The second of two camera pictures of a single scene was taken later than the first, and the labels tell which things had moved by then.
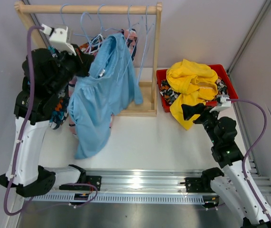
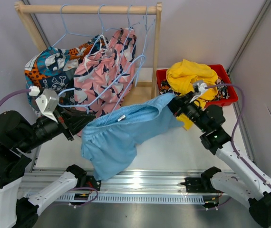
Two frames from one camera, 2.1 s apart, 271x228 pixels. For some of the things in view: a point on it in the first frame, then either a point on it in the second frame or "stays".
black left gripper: x=83 y=61 to x=76 y=120
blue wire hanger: x=147 y=33 stays
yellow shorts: x=194 y=83 stays
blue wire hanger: x=101 y=29 stays
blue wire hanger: x=82 y=27 to x=120 y=99
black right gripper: x=189 y=111 to x=178 y=104
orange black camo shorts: x=167 y=93 stays
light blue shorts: x=101 y=92 to x=110 y=139
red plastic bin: x=222 y=73 stays
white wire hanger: x=88 y=52 to x=104 y=47
